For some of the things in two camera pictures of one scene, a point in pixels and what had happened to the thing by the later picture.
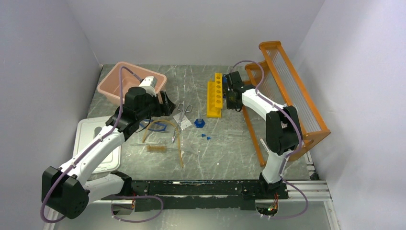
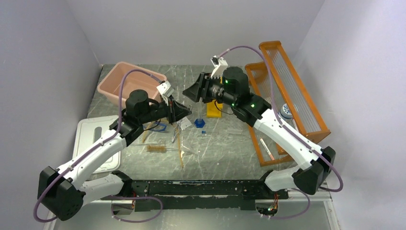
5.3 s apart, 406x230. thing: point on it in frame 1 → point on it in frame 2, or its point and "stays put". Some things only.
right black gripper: x=229 y=105 → x=199 y=89
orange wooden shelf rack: x=275 y=76 stays put
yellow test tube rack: x=214 y=96 stays put
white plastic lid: x=85 y=128 stays put
